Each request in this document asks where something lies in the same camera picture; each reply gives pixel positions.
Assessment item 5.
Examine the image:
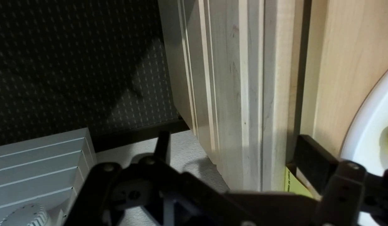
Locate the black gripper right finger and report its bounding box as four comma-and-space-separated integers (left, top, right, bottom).
292, 134, 337, 194

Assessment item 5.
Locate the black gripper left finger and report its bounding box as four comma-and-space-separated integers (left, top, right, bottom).
154, 130, 170, 163

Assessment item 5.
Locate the wooden drawer cabinet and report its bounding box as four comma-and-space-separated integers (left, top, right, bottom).
156, 0, 388, 191

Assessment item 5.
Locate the white plate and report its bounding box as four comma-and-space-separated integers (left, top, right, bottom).
340, 70, 388, 226

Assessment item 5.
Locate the yellow lemon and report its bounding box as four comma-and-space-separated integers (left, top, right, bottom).
380, 127, 388, 158

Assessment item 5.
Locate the white ribbed radiator box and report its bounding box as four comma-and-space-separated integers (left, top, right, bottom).
0, 128, 96, 223

